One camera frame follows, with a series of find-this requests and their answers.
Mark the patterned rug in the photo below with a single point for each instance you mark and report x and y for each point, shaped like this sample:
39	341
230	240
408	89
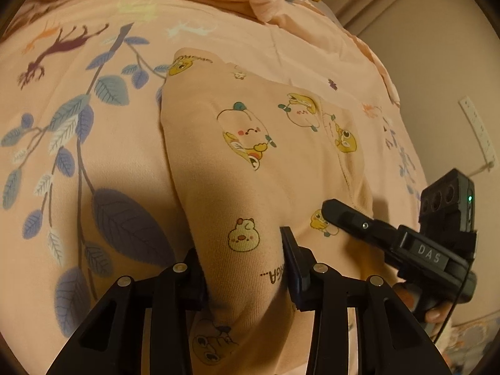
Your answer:
468	340

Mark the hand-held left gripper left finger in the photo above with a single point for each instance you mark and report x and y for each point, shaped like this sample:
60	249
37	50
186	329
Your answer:
187	281

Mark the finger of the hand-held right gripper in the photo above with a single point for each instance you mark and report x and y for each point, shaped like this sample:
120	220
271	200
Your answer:
351	218

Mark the pink printed bed blanket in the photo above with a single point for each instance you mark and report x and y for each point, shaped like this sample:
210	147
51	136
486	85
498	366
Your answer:
97	144

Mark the person's right hand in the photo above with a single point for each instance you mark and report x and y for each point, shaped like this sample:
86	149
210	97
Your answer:
437	314

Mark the peach cartoon-print garment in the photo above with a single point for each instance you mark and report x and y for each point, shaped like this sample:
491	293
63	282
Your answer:
242	172

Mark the white power strip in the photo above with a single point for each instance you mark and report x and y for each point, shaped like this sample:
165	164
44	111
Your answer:
477	132

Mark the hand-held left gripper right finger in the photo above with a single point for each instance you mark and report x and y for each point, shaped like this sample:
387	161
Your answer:
292	261

